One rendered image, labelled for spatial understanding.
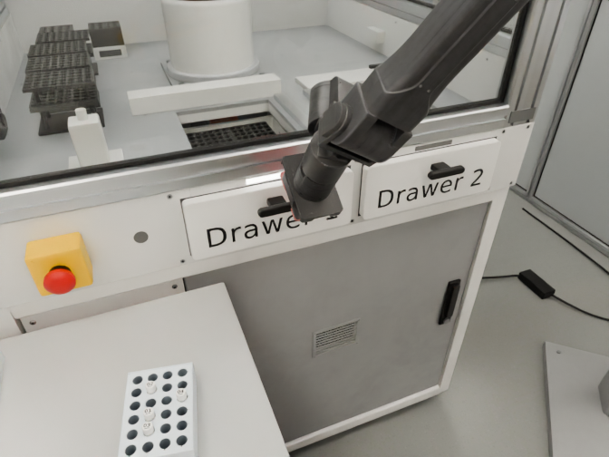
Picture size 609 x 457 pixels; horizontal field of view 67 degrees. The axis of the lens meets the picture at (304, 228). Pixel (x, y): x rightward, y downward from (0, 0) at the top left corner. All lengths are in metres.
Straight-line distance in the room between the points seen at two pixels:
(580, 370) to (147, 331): 1.44
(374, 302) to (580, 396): 0.87
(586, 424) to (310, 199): 1.26
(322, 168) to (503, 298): 1.53
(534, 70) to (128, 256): 0.78
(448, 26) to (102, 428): 0.61
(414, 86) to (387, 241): 0.53
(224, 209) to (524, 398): 1.26
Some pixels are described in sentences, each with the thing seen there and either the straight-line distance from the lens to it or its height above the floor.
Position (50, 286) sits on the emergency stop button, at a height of 0.88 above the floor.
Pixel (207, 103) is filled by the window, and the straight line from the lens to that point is 0.70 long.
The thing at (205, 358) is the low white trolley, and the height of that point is 0.76.
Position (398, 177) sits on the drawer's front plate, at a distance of 0.85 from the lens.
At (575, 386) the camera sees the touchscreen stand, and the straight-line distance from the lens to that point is 1.78.
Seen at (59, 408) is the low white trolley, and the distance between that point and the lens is 0.73.
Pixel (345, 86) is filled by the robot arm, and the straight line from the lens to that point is 0.62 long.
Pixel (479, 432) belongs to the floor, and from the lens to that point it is 1.60.
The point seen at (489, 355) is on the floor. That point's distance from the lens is 1.79.
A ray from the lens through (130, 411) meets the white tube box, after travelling 0.64.
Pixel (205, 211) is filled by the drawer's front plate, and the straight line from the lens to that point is 0.73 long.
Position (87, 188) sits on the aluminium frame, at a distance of 0.71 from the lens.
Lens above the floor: 1.31
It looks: 36 degrees down
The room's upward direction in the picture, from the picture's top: straight up
